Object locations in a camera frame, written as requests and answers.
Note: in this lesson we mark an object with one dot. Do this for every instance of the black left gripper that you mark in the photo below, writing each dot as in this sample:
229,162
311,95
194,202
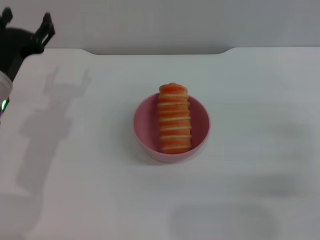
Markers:
17,47

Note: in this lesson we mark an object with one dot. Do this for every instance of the pink plastic bowl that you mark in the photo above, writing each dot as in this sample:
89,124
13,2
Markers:
147,132

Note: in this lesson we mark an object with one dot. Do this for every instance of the orange ridged bread loaf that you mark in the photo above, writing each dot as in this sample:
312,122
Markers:
175,117

